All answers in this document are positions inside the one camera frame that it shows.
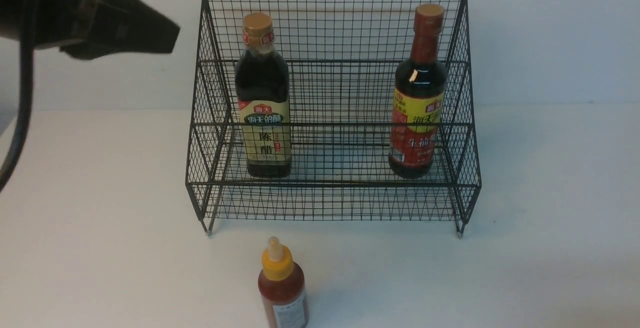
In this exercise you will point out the soy sauce bottle red label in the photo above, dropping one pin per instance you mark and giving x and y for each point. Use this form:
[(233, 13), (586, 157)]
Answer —
[(419, 92)]

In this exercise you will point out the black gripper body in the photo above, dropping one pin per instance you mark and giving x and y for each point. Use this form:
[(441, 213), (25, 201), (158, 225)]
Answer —
[(89, 29)]

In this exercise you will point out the black wire mesh rack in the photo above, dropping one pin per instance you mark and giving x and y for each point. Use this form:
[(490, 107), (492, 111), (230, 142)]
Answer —
[(342, 56)]

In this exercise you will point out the dark vinegar bottle gold cap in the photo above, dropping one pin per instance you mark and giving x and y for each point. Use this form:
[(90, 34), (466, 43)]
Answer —
[(262, 85)]

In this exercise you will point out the small chili sauce bottle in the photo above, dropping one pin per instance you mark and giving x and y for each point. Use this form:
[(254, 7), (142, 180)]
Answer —
[(282, 286)]

